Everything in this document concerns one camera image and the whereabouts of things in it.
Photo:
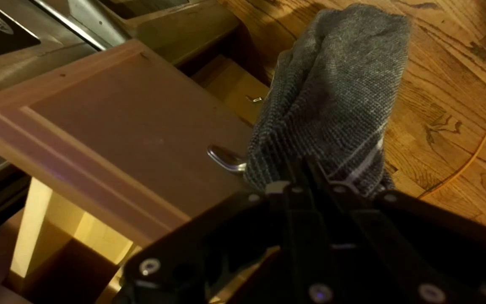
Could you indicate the grey sock on gripper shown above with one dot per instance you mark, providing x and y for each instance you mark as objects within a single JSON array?
[{"x": 332, "y": 85}]

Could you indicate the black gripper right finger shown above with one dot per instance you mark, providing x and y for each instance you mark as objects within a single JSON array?
[{"x": 412, "y": 243}]

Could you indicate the wooden knife block drawer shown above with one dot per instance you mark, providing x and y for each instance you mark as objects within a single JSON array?
[{"x": 130, "y": 129}]

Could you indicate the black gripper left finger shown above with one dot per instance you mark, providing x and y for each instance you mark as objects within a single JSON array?
[{"x": 209, "y": 243}]

